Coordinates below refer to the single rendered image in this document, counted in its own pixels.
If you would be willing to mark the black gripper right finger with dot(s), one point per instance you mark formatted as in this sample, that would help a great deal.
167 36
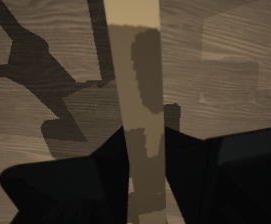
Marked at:
192 166

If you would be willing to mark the long tan wooden rail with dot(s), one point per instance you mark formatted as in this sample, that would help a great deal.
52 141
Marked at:
134 31

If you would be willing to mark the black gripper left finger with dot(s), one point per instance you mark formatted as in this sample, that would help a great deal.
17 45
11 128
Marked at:
103 176

